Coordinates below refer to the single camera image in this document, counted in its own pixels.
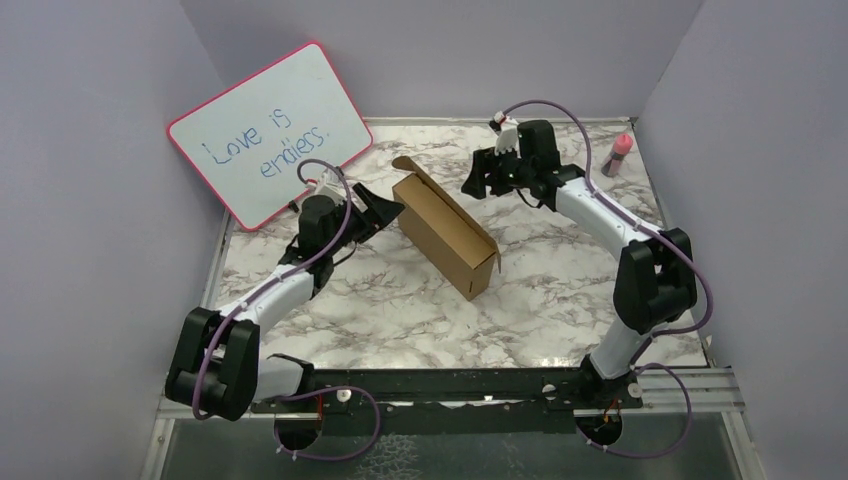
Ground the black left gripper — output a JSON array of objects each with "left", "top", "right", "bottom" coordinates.
[{"left": 324, "top": 183, "right": 404, "bottom": 256}]

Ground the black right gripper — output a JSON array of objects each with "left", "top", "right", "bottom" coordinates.
[{"left": 461, "top": 142, "right": 535, "bottom": 200}]

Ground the brown cardboard box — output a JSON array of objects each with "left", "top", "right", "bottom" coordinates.
[{"left": 391, "top": 156, "right": 501, "bottom": 301}]

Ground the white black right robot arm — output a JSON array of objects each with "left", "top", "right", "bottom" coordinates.
[{"left": 461, "top": 113, "right": 697, "bottom": 407}]

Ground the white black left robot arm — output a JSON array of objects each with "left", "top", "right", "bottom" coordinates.
[{"left": 164, "top": 183, "right": 405, "bottom": 421}]

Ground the pink capped marker bottle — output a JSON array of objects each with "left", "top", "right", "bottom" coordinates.
[{"left": 600, "top": 133, "right": 634, "bottom": 178}]

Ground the pink framed whiteboard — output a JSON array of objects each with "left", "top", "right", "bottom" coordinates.
[{"left": 166, "top": 43, "right": 373, "bottom": 231}]

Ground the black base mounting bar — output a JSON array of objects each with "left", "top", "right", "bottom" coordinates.
[{"left": 250, "top": 367, "right": 643, "bottom": 436}]

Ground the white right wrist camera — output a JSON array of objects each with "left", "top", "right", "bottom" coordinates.
[{"left": 489, "top": 111, "right": 519, "bottom": 156}]

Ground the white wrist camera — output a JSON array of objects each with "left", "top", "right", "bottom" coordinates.
[
  {"left": 489, "top": 111, "right": 519, "bottom": 156},
  {"left": 307, "top": 170, "right": 346, "bottom": 203}
]

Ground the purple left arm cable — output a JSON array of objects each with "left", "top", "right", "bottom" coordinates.
[{"left": 191, "top": 158, "right": 382, "bottom": 463}]

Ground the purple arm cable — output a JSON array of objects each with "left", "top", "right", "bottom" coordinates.
[
  {"left": 191, "top": 158, "right": 382, "bottom": 463},
  {"left": 493, "top": 99, "right": 715, "bottom": 460}
]

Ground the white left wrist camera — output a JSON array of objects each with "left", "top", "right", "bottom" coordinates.
[{"left": 307, "top": 170, "right": 346, "bottom": 203}]

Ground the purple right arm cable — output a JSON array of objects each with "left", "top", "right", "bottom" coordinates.
[{"left": 493, "top": 99, "right": 715, "bottom": 460}]

